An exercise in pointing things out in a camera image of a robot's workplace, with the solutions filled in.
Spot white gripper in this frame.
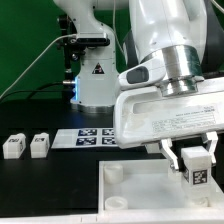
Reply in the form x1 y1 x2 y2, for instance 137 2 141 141
113 78 224 172

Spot white square tabletop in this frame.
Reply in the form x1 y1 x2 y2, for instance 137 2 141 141
98 158 224 213

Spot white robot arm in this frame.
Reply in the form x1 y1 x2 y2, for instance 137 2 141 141
54 0 224 170

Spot paper sheet with AprilTags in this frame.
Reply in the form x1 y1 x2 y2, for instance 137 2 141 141
52 128 116 149

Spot black cable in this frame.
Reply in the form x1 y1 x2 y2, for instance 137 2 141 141
0 81 76 103

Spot white cable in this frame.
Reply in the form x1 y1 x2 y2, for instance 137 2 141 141
0 33 78 98

